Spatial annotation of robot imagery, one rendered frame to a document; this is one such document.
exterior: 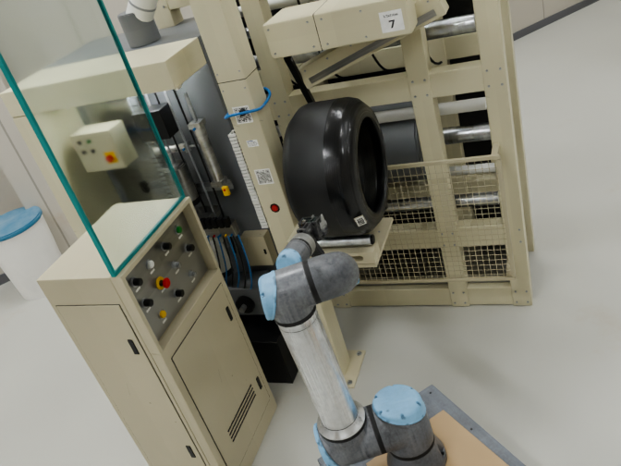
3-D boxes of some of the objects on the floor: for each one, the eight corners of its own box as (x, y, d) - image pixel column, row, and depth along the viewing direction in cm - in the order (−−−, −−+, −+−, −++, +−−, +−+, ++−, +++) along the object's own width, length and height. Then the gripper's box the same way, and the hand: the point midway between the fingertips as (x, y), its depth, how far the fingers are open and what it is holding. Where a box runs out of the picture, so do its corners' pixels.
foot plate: (306, 386, 332) (305, 383, 331) (320, 350, 353) (319, 348, 352) (354, 388, 322) (353, 385, 321) (366, 351, 343) (365, 348, 342)
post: (322, 377, 335) (131, -155, 210) (328, 360, 345) (151, -158, 221) (345, 378, 330) (164, -167, 205) (351, 360, 340) (182, -170, 215)
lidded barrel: (21, 312, 482) (-20, 248, 452) (13, 287, 521) (-26, 226, 491) (81, 281, 498) (45, 217, 468) (69, 259, 537) (35, 199, 507)
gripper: (312, 229, 219) (331, 204, 236) (288, 231, 222) (309, 205, 240) (318, 251, 222) (335, 225, 240) (295, 252, 226) (313, 226, 243)
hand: (322, 223), depth 240 cm, fingers closed
